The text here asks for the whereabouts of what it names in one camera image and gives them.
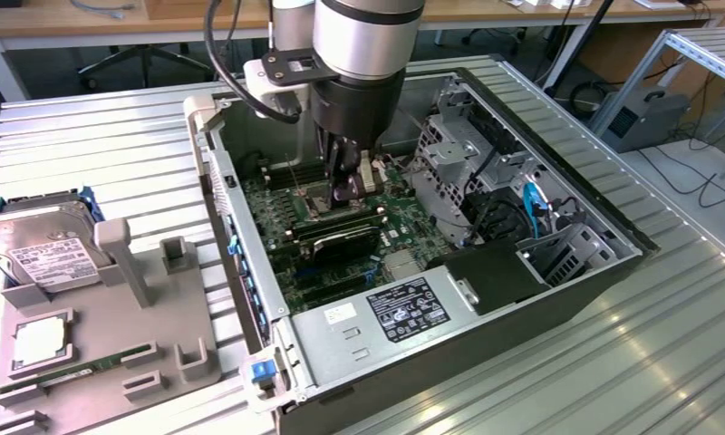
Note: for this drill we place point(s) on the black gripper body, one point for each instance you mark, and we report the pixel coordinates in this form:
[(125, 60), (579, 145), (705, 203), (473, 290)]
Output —
[(353, 109)]

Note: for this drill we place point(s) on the green expansion card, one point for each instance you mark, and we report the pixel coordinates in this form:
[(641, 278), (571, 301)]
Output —
[(344, 242)]

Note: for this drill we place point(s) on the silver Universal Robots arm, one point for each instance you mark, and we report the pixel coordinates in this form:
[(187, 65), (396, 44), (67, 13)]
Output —
[(368, 41)]

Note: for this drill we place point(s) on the metal socket cover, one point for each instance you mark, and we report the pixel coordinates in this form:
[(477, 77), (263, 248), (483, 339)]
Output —
[(371, 176)]

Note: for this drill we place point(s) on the CPU socket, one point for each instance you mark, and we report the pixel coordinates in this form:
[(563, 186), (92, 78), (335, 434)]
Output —
[(316, 201)]

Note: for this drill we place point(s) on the black RAM slot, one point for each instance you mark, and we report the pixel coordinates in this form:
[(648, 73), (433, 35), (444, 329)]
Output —
[(296, 179), (289, 165)]

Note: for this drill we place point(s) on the thin metal locking lever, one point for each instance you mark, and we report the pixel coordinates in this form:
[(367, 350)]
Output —
[(295, 174)]

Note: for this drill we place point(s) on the installed RAM stick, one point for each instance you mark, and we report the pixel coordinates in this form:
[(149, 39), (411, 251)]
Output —
[(365, 221)]

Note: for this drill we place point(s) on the green motherboard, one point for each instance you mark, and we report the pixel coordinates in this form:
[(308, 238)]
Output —
[(408, 222)]

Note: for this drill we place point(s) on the perforated metal drive cage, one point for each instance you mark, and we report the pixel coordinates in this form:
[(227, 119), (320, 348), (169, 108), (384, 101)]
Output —
[(453, 154)]

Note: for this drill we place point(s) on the silver chipset heatsink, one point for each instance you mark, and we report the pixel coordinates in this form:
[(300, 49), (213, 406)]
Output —
[(404, 265)]

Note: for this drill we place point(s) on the black expansion slot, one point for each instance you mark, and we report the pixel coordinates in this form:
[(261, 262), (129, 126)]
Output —
[(332, 283), (341, 293)]

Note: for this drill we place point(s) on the black air shroud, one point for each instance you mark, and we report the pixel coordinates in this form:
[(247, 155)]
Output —
[(489, 272)]

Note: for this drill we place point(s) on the black office chair base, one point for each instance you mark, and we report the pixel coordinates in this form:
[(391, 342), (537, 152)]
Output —
[(141, 56)]

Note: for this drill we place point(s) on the grey power supply unit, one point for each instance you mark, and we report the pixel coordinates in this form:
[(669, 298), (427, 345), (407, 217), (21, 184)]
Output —
[(368, 358)]

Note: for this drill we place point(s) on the slotted metal disk bay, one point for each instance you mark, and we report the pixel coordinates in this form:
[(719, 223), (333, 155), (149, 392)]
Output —
[(559, 267)]

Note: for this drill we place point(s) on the black slanted stand pole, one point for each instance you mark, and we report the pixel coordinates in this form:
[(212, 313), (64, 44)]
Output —
[(580, 41)]

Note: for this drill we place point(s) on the blue disk caddy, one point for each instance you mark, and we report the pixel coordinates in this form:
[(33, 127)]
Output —
[(91, 204)]

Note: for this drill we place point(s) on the blue case latch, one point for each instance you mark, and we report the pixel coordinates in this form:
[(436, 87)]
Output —
[(260, 371)]

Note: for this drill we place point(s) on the open dark PC case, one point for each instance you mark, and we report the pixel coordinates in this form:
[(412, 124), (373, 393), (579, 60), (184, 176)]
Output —
[(399, 389)]

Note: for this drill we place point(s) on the long wooden desk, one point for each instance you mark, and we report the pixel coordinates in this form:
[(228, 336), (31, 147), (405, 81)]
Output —
[(96, 22)]

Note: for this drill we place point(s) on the grey parts rack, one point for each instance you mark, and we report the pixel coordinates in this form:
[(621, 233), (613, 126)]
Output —
[(127, 326)]

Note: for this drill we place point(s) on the grey box device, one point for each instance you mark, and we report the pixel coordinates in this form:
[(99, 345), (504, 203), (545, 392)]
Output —
[(647, 118)]

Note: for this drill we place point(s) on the silver hard disk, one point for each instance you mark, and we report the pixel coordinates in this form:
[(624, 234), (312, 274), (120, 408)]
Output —
[(48, 258)]

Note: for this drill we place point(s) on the green RAM stick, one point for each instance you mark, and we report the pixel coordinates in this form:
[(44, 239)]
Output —
[(91, 369)]

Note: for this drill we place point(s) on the silver CPU chip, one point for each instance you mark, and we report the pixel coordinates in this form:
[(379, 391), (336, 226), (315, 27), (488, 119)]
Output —
[(39, 340)]

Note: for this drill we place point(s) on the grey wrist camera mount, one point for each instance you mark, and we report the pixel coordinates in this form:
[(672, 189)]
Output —
[(272, 90)]

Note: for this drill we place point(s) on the aluminium frame table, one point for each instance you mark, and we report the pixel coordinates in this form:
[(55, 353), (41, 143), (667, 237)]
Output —
[(707, 50)]

